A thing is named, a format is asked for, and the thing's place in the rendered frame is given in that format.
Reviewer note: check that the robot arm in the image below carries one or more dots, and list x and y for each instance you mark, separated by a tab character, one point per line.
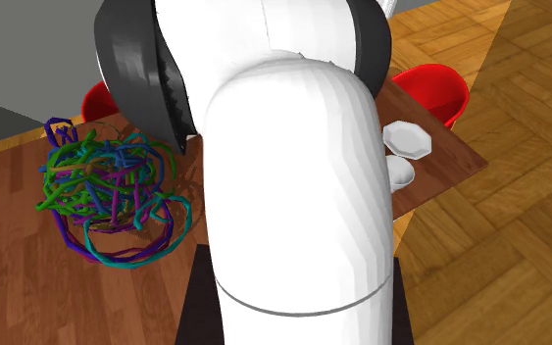
294	181

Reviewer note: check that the white octagonal plate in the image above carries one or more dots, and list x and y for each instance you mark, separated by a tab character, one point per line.
407	139

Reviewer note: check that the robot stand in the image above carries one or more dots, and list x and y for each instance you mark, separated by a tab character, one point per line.
199	305

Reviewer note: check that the red chair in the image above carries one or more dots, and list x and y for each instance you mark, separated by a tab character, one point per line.
97	103
438	93

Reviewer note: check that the brown wooden table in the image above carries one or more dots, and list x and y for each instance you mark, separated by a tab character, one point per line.
31	286

